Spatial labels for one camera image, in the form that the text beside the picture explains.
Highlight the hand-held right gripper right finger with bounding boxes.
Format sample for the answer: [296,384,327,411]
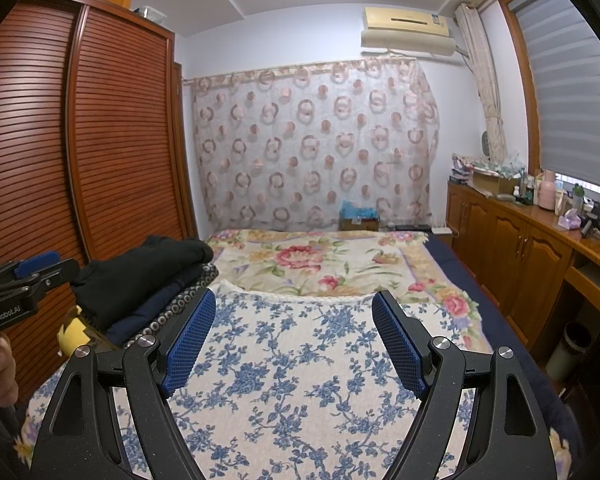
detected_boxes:
[372,289,554,480]

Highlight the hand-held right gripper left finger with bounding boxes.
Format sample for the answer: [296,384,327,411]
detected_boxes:
[30,289,217,480]

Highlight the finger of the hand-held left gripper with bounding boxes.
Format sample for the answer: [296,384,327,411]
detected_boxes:
[19,258,82,292]
[0,251,62,282]

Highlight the black printed t-shirt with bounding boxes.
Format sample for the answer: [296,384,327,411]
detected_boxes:
[69,236,216,332]

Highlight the blue floral white garment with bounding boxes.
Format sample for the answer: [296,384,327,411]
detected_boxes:
[99,279,477,480]

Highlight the person's left hand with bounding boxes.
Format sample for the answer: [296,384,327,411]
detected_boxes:
[0,332,19,407]

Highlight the yellow cushion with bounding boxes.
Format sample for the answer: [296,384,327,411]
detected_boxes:
[56,304,122,357]

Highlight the navy bed sheet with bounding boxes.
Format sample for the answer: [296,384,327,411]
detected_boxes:
[426,229,587,480]

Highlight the wooden louvred wardrobe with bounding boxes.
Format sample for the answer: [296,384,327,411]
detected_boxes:
[0,0,202,407]

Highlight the small brown box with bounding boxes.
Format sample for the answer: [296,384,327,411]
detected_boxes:
[338,217,382,232]

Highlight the bed with floral cover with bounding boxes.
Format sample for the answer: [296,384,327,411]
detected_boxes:
[11,227,582,480]

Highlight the blue cloth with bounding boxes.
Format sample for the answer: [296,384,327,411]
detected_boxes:
[340,200,381,220]

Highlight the long wooden cabinet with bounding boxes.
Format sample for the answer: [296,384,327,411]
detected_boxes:
[445,179,600,362]

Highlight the waste bin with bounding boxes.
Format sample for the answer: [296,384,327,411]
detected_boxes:
[545,320,594,382]

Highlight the pile of folded fabrics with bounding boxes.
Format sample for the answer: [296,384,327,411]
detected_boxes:
[447,154,477,184]

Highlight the open cardboard box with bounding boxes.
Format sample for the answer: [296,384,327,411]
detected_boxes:
[472,169,524,197]

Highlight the pink thermos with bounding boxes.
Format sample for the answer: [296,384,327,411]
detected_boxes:
[537,169,558,211]

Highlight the circle-patterned sheer curtain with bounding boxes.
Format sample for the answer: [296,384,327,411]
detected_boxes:
[181,57,442,234]

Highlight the black small tripod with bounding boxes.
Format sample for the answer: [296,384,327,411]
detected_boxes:
[579,204,600,239]

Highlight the clear box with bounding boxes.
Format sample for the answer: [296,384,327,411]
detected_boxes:
[131,4,169,27]

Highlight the beige window curtain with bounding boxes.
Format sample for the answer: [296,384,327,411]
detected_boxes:
[454,3,509,162]

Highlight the air conditioner wind deflector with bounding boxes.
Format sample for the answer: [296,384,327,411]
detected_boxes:
[360,28,459,57]

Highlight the wall air conditioner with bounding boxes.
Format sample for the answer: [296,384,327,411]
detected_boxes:
[363,5,454,39]

